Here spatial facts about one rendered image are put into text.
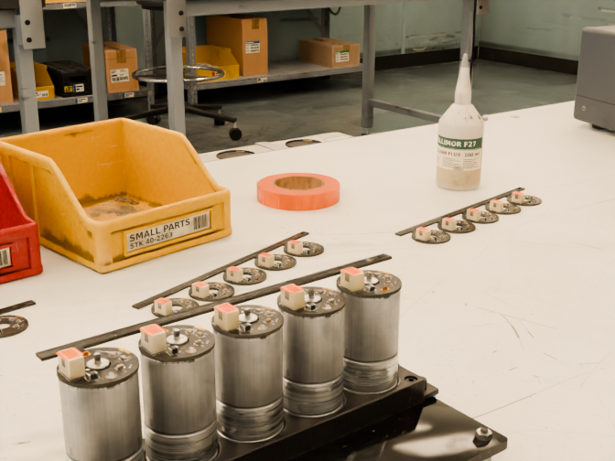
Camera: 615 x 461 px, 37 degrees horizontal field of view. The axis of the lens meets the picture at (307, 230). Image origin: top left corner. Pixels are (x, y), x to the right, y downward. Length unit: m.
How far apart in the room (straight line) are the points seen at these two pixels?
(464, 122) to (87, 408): 0.45
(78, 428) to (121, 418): 0.01
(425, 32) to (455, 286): 5.83
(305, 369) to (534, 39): 6.06
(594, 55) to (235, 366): 0.66
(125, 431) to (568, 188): 0.49
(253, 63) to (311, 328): 4.69
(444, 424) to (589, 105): 0.60
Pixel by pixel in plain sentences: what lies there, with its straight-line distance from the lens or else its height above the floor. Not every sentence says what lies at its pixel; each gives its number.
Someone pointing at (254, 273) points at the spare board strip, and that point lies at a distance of 0.52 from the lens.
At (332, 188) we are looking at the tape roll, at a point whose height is 0.76.
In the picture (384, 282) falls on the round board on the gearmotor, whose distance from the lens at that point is 0.35.
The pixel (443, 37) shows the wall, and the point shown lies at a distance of 6.44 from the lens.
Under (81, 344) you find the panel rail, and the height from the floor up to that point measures 0.81.
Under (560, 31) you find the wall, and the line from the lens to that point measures 6.21.
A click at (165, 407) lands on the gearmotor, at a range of 0.30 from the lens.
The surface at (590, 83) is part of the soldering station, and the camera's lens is 0.92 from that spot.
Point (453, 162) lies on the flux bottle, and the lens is 0.69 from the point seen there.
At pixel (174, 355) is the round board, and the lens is 0.29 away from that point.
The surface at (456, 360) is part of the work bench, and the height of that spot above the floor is 0.75.
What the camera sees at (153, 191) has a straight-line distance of 0.64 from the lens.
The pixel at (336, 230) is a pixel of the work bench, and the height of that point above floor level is 0.75.
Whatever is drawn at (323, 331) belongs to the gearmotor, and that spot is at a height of 0.80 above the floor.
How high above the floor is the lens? 0.94
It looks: 19 degrees down
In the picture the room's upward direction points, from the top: straight up
